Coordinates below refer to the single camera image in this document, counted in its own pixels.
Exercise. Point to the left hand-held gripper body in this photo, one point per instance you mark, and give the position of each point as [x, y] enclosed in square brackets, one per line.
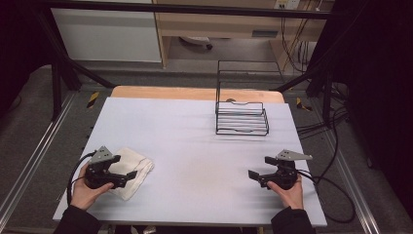
[97, 177]

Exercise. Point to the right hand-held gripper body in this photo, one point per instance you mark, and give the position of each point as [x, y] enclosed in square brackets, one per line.
[287, 175]

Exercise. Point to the white towel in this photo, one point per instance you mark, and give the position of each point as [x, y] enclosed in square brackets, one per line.
[136, 164]

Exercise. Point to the person's left hand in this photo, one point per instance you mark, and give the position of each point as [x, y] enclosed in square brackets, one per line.
[82, 195]

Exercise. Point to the person's right hand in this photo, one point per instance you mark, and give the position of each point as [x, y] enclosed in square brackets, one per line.
[292, 198]

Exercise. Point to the white table sheet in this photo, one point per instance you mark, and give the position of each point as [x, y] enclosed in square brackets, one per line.
[195, 162]

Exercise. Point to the black metal stand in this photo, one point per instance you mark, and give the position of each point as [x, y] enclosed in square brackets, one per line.
[326, 94]
[56, 84]

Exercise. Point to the white cabinet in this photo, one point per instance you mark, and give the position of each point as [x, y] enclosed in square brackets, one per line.
[107, 35]

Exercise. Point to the black curtain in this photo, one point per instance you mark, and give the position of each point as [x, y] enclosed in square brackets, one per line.
[380, 81]
[16, 48]

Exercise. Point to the wooden desk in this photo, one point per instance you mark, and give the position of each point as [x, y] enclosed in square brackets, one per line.
[227, 29]

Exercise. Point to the white chair base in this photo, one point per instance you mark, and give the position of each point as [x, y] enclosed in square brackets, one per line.
[196, 40]

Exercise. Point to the white power strip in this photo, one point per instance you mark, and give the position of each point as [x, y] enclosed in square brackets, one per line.
[287, 4]

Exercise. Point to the aluminium rail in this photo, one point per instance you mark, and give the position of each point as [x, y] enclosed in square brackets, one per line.
[35, 152]
[352, 182]

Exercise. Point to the black metal frame bar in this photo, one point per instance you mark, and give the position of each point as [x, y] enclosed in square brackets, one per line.
[195, 8]

